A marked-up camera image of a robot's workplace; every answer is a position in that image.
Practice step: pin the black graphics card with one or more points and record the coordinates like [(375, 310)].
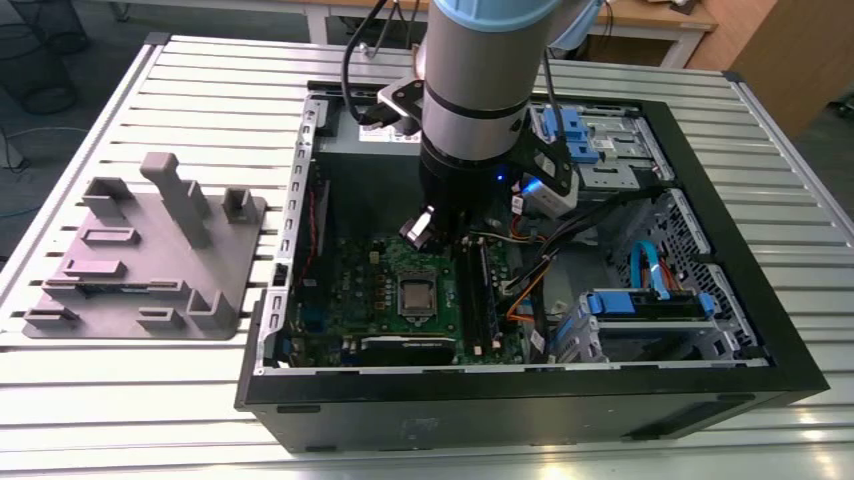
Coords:
[(407, 350)]

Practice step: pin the grey power supply unit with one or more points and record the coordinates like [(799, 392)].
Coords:
[(374, 190)]

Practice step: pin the RAM stick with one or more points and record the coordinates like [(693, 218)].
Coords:
[(120, 288)]

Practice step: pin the black RAM slot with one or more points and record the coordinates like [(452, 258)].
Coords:
[(487, 295), (479, 295), (470, 295)]

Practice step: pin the blue disk carrier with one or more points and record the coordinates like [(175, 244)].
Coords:
[(583, 140), (614, 304)]

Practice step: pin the green motherboard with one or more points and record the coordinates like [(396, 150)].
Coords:
[(360, 285)]

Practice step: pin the black PC case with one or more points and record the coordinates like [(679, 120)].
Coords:
[(534, 400)]

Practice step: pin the CPU with silver top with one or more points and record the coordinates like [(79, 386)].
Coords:
[(420, 295)]

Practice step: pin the grey parts rack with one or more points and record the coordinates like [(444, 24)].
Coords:
[(133, 250)]

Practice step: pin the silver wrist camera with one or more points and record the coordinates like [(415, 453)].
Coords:
[(400, 97)]

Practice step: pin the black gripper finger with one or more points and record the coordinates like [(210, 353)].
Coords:
[(416, 227)]

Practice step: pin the silver disk bay cage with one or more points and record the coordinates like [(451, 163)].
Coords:
[(667, 327), (614, 175)]

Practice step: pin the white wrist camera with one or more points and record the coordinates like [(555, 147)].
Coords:
[(550, 197)]

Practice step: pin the black camera bracket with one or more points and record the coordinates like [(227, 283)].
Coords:
[(543, 150)]

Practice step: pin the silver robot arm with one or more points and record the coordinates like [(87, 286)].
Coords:
[(480, 60)]

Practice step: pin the blue port connector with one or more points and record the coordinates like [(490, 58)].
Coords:
[(314, 320)]

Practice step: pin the metal locking lever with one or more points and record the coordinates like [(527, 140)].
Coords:
[(446, 295)]

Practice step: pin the wooden cabinet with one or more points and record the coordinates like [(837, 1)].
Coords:
[(787, 60)]

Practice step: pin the CPU socket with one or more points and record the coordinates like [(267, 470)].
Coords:
[(420, 316)]

